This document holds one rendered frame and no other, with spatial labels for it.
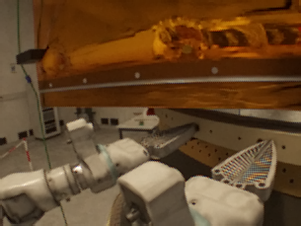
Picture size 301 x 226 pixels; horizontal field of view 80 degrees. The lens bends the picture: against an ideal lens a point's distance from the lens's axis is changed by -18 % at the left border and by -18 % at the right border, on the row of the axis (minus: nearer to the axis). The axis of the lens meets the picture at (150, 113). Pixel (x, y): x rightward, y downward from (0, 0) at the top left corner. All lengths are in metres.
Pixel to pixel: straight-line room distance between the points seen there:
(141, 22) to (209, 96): 0.17
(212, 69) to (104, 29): 0.22
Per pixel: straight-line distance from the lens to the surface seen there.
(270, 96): 0.36
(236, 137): 0.39
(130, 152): 0.36
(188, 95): 0.39
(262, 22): 0.33
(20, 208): 0.39
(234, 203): 0.22
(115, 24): 0.41
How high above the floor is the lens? 1.81
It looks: 10 degrees down
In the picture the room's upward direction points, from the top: 5 degrees counter-clockwise
